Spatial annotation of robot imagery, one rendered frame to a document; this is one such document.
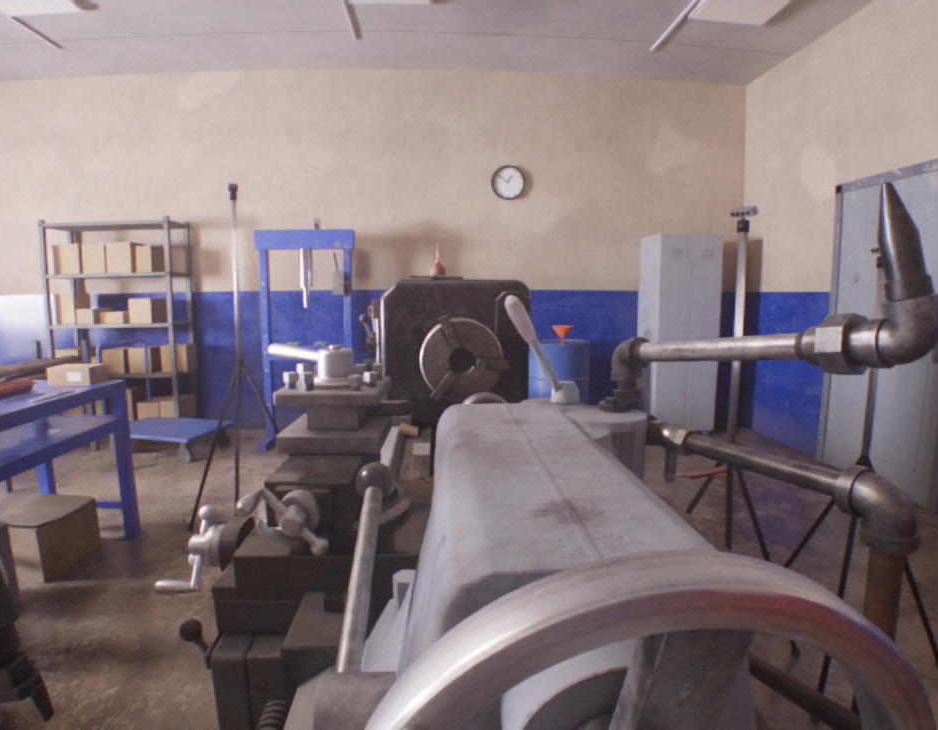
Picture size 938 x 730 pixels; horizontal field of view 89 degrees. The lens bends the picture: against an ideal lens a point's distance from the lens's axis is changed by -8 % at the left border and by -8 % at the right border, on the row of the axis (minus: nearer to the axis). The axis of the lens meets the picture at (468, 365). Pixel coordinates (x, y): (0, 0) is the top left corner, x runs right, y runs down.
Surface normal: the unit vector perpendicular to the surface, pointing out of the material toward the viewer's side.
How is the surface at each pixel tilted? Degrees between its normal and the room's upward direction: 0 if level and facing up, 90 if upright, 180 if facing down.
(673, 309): 90
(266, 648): 0
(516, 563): 0
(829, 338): 79
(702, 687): 99
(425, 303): 90
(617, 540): 0
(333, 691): 19
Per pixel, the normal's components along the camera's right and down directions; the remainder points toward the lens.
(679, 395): 0.06, 0.13
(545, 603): -0.39, -0.91
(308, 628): 0.00, -0.99
